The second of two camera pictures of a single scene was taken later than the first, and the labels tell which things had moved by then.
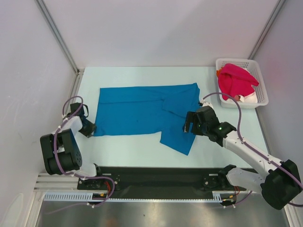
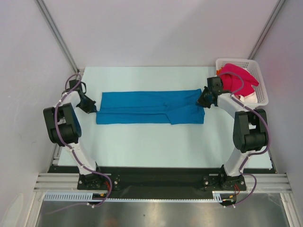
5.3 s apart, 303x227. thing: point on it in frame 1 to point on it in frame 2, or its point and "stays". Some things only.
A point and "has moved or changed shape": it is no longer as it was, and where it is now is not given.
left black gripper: x=92 y=127 to x=91 y=108
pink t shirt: x=235 y=80 stays
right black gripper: x=191 y=117 to x=200 y=100
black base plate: x=158 y=182 stays
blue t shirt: x=160 y=109 has moved or changed shape
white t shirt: x=250 y=99 stays
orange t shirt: x=218 y=72 stays
